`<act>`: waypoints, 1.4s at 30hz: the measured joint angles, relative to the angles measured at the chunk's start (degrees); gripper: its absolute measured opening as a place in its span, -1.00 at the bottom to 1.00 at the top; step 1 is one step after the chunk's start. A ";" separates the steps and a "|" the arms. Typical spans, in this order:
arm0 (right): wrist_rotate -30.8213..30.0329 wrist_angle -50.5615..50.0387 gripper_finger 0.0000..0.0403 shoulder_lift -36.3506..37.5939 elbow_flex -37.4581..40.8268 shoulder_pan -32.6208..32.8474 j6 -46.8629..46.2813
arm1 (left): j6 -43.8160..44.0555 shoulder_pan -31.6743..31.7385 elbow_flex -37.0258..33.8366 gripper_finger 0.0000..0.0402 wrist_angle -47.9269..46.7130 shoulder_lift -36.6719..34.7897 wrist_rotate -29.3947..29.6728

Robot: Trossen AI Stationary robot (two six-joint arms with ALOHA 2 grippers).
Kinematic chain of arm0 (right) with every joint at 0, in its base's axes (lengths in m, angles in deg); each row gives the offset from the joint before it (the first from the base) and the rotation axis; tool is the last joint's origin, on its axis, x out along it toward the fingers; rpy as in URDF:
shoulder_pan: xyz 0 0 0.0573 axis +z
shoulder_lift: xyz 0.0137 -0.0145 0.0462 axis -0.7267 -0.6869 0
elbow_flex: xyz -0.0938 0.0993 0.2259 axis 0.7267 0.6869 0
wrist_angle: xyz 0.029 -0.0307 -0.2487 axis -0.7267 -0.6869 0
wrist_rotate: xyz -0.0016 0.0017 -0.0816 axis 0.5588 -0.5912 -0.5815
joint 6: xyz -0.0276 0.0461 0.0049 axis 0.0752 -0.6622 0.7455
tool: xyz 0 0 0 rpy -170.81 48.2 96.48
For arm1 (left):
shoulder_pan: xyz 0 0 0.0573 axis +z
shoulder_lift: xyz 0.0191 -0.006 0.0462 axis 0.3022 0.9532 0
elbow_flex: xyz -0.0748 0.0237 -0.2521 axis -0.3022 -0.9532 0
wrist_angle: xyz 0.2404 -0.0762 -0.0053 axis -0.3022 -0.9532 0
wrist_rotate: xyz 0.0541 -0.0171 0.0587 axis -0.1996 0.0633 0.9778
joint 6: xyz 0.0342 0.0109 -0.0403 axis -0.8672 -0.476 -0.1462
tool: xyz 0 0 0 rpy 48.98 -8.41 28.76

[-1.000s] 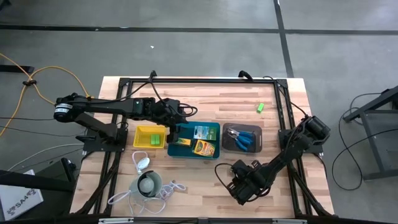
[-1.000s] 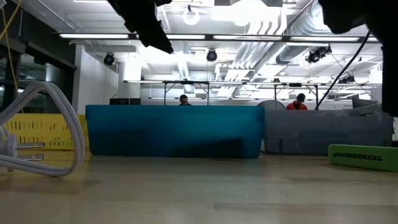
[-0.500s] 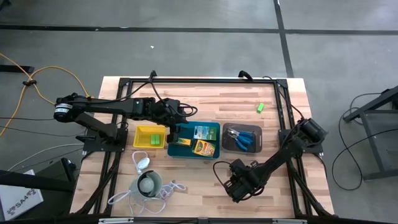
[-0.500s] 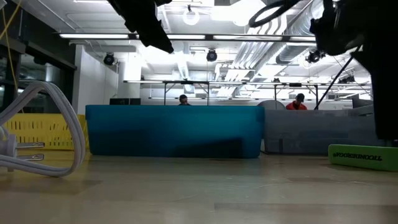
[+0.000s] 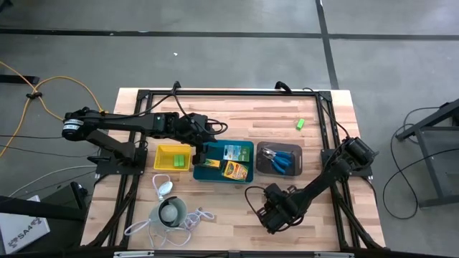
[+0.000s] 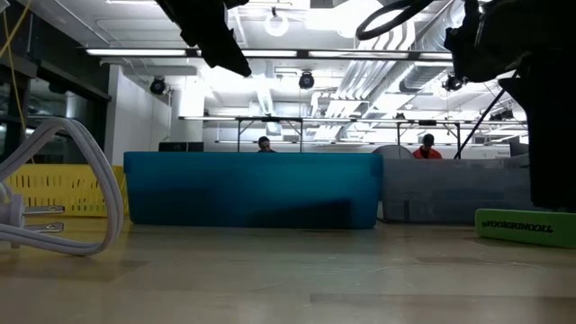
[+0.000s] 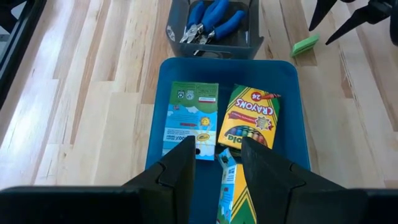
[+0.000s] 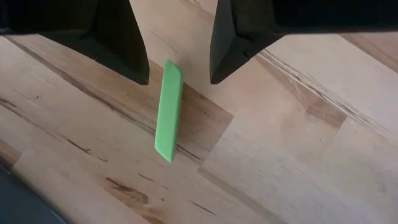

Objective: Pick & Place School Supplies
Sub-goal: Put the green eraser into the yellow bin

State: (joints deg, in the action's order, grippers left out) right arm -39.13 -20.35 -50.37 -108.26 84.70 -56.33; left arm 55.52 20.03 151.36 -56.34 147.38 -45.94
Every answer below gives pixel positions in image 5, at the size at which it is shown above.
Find yellow plastic basket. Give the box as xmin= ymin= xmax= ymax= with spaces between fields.
xmin=153 ymin=143 xmax=192 ymax=172

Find teal plastic bin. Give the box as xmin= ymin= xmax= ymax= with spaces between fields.
xmin=192 ymin=138 xmax=255 ymax=184

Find black aluminium frame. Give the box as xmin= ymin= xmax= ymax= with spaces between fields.
xmin=80 ymin=87 xmax=387 ymax=254

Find silver rail bracket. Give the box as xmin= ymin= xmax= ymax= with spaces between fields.
xmin=113 ymin=250 xmax=155 ymax=258
xmin=313 ymin=252 xmax=355 ymax=258

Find blue handled pliers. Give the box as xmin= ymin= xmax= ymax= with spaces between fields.
xmin=267 ymin=157 xmax=292 ymax=176

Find white lamp cable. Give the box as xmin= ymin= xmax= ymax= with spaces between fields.
xmin=123 ymin=173 xmax=216 ymax=249

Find blue handled hole punch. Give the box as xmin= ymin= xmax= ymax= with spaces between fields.
xmin=260 ymin=148 xmax=293 ymax=163

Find white cardboard box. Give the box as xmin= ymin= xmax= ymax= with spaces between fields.
xmin=0 ymin=195 xmax=51 ymax=255

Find white floor cable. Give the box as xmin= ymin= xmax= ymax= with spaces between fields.
xmin=9 ymin=164 xmax=98 ymax=198

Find green yellow crayon box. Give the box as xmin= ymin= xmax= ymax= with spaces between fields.
xmin=199 ymin=158 xmax=222 ymax=170
xmin=222 ymin=161 xmax=250 ymax=182

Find yellow extension cord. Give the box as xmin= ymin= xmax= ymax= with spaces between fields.
xmin=0 ymin=60 xmax=108 ymax=158

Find black metal table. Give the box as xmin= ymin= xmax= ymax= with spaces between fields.
xmin=395 ymin=97 xmax=459 ymax=209

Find black equipment stand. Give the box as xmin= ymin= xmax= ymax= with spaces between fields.
xmin=0 ymin=181 xmax=90 ymax=223

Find carded pencil pack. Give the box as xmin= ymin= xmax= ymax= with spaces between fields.
xmin=222 ymin=144 xmax=251 ymax=163

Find looped black floor cable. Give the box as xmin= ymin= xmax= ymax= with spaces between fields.
xmin=382 ymin=148 xmax=459 ymax=220

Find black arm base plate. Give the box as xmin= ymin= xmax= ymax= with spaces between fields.
xmin=321 ymin=148 xmax=374 ymax=177
xmin=87 ymin=148 xmax=148 ymax=176

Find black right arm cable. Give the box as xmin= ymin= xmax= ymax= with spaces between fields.
xmin=302 ymin=87 xmax=351 ymax=141

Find white inline cord switch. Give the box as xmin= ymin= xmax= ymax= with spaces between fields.
xmin=157 ymin=180 xmax=174 ymax=197

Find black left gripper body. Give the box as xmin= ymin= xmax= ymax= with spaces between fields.
xmin=172 ymin=113 xmax=217 ymax=146

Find dark grey plastic tray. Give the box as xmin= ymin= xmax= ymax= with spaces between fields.
xmin=255 ymin=141 xmax=303 ymax=177

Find grey lamp with bulb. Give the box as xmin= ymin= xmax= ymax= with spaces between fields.
xmin=148 ymin=196 xmax=189 ymax=230

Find thin black floor cable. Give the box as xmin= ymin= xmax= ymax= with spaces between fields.
xmin=0 ymin=134 xmax=65 ymax=140
xmin=0 ymin=144 xmax=100 ymax=159

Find black floor stand foot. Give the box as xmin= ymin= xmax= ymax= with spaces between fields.
xmin=0 ymin=74 xmax=40 ymax=85

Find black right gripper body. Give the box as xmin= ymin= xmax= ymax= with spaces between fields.
xmin=257 ymin=183 xmax=299 ymax=226

